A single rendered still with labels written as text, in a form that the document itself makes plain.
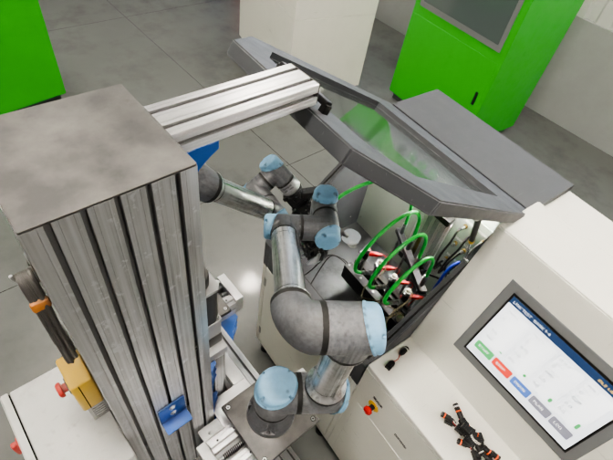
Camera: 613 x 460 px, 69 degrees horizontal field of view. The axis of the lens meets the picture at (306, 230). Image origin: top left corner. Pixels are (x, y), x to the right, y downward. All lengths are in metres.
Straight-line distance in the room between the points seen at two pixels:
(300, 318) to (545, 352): 0.85
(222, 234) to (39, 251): 2.64
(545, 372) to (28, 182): 1.41
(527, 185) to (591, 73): 3.72
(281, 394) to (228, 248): 1.99
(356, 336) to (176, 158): 0.51
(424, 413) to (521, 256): 0.63
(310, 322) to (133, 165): 0.47
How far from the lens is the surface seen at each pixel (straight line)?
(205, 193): 1.26
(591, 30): 5.38
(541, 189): 1.80
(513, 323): 1.55
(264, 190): 1.56
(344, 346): 0.95
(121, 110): 0.80
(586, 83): 5.47
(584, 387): 1.55
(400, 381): 1.71
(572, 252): 1.54
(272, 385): 1.31
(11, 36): 4.27
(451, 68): 4.41
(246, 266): 3.08
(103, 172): 0.69
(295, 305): 0.95
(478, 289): 1.58
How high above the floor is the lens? 2.47
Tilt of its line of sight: 48 degrees down
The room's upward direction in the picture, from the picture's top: 11 degrees clockwise
